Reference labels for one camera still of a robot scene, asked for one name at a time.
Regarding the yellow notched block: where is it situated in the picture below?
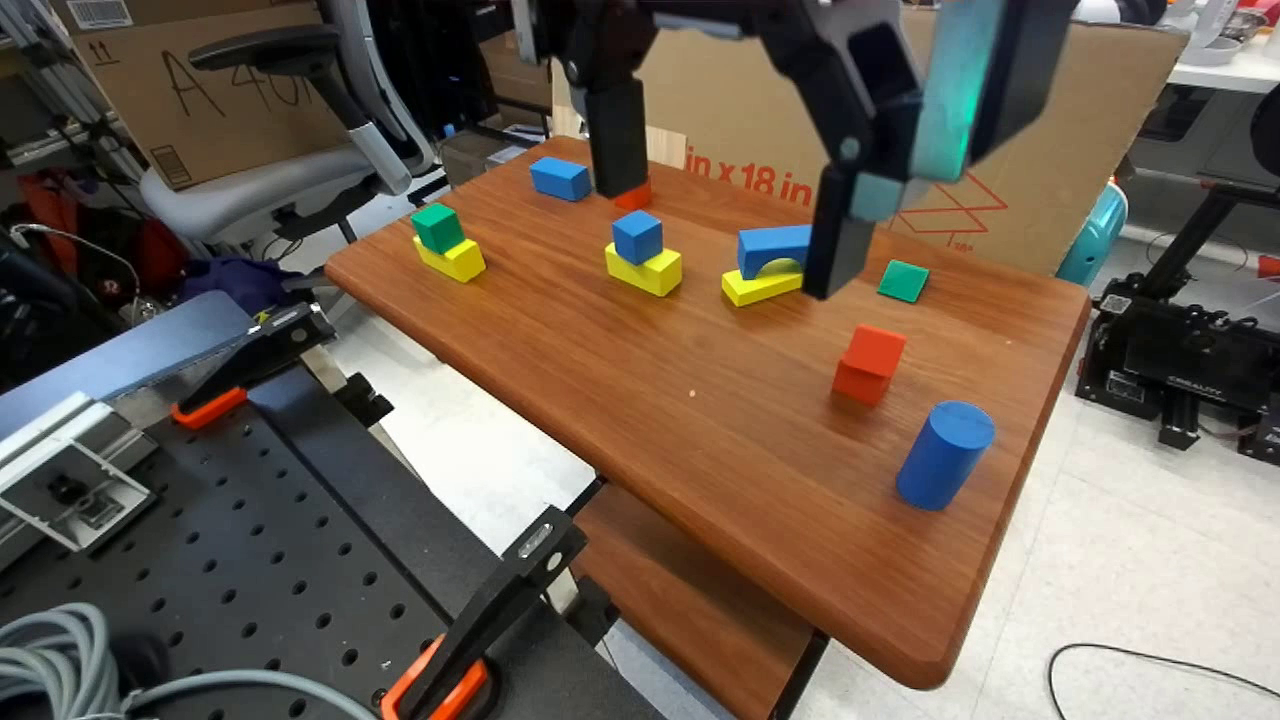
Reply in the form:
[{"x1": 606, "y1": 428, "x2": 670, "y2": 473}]
[
  {"x1": 598, "y1": 239, "x2": 687, "y2": 300},
  {"x1": 411, "y1": 232, "x2": 489, "y2": 286}
]

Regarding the blue grey metal panel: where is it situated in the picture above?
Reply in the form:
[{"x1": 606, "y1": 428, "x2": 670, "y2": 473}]
[{"x1": 0, "y1": 286, "x2": 261, "y2": 446}]

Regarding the silver aluminium bracket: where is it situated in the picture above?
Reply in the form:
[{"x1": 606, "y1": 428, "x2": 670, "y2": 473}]
[{"x1": 0, "y1": 391, "x2": 161, "y2": 559}]

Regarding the thin grey cable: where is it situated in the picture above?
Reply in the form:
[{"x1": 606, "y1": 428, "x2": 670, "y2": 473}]
[{"x1": 115, "y1": 658, "x2": 378, "y2": 720}]

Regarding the orange cube block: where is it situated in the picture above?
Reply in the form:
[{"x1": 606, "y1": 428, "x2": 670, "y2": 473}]
[{"x1": 840, "y1": 324, "x2": 912, "y2": 385}]

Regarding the orange base block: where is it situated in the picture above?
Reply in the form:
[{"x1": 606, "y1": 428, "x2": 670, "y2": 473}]
[{"x1": 826, "y1": 355, "x2": 896, "y2": 410}]

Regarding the green cube block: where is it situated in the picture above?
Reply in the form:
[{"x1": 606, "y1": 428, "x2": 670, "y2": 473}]
[{"x1": 407, "y1": 201, "x2": 469, "y2": 255}]

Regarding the cardboard box with marker writing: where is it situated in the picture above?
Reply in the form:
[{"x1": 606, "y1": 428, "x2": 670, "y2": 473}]
[{"x1": 54, "y1": 0, "x2": 366, "y2": 190}]

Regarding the purple cloth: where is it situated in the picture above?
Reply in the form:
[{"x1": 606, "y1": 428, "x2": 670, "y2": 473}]
[{"x1": 177, "y1": 250, "x2": 293, "y2": 319}]

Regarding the wooden lower shelf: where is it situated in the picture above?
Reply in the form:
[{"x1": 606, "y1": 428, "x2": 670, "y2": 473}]
[{"x1": 572, "y1": 478, "x2": 830, "y2": 720}]

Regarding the green flat block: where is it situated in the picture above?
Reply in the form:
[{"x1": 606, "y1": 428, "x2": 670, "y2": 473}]
[{"x1": 874, "y1": 255, "x2": 934, "y2": 309}]

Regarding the yellow flat block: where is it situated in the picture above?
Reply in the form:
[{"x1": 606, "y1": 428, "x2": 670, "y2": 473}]
[{"x1": 721, "y1": 264, "x2": 807, "y2": 310}]

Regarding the black orange bar clamp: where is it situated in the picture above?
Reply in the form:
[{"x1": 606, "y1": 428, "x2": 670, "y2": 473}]
[
  {"x1": 169, "y1": 300, "x2": 341, "y2": 435},
  {"x1": 376, "y1": 503, "x2": 593, "y2": 720}
]

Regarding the blue cylinder block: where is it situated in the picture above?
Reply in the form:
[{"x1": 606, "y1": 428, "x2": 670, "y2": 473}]
[{"x1": 891, "y1": 400, "x2": 998, "y2": 514}]

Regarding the large printed cardboard box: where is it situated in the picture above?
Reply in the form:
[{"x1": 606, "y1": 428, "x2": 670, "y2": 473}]
[{"x1": 547, "y1": 6, "x2": 1192, "y2": 280}]

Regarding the coiled grey cable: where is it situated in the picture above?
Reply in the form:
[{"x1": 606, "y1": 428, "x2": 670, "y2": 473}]
[{"x1": 0, "y1": 595, "x2": 129, "y2": 720}]

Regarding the white side table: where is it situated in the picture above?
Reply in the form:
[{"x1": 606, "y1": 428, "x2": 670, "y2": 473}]
[{"x1": 1162, "y1": 0, "x2": 1280, "y2": 97}]

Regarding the black equipment stand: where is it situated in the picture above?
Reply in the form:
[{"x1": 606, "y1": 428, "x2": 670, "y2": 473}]
[{"x1": 1075, "y1": 181, "x2": 1280, "y2": 468}]

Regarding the blue cube block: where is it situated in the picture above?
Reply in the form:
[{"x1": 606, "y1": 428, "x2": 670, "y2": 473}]
[{"x1": 606, "y1": 206, "x2": 668, "y2": 267}]

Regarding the blue arch block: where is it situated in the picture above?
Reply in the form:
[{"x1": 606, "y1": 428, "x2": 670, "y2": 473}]
[{"x1": 731, "y1": 218, "x2": 816, "y2": 280}]

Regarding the teal plastic object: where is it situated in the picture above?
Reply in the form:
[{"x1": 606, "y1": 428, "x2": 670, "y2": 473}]
[{"x1": 1057, "y1": 175, "x2": 1133, "y2": 286}]

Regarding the black floor cable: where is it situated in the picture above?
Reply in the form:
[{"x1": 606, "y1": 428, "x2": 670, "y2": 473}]
[{"x1": 1042, "y1": 638, "x2": 1280, "y2": 720}]

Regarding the black perforated breadboard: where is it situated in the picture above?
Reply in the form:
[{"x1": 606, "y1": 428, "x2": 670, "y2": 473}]
[{"x1": 0, "y1": 365, "x2": 660, "y2": 720}]

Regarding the blue rectangular block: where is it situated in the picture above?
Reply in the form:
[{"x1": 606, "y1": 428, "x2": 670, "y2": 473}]
[{"x1": 529, "y1": 152, "x2": 595, "y2": 206}]

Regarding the grey black office chair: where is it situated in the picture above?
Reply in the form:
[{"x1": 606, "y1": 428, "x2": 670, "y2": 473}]
[{"x1": 137, "y1": 0, "x2": 451, "y2": 250}]

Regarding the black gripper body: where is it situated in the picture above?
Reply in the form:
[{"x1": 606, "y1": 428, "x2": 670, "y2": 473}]
[{"x1": 634, "y1": 0, "x2": 789, "y2": 30}]

